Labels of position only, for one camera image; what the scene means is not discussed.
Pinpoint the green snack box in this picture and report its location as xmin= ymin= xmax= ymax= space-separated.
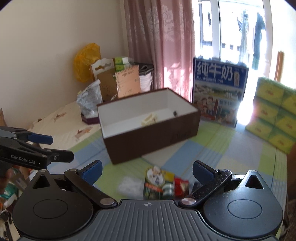
xmin=143 ymin=166 xmax=175 ymax=200

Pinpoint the blue milk carton box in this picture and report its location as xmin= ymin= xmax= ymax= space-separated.
xmin=192 ymin=57 xmax=249 ymax=128

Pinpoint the checkered tablecloth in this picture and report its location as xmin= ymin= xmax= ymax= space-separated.
xmin=30 ymin=120 xmax=289 ymax=232

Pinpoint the green tissue pack stack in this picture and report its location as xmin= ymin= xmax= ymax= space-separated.
xmin=245 ymin=77 xmax=295 ymax=154

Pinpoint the red snack packet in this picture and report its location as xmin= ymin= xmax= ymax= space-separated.
xmin=174 ymin=177 xmax=189 ymax=199

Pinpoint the large brown storage box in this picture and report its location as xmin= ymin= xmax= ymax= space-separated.
xmin=97 ymin=88 xmax=201 ymax=165

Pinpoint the white cardboard holder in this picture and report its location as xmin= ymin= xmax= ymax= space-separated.
xmin=90 ymin=58 xmax=115 ymax=80

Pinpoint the yellow plastic bag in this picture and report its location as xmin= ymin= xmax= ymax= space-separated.
xmin=73 ymin=43 xmax=101 ymax=83

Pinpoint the silver plastic bag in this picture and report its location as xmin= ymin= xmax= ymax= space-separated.
xmin=76 ymin=80 xmax=103 ymax=118

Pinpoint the pink curtain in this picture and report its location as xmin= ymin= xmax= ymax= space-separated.
xmin=123 ymin=1 xmax=195 ymax=100

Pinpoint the pink paper card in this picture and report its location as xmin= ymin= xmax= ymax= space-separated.
xmin=115 ymin=65 xmax=141 ymax=98

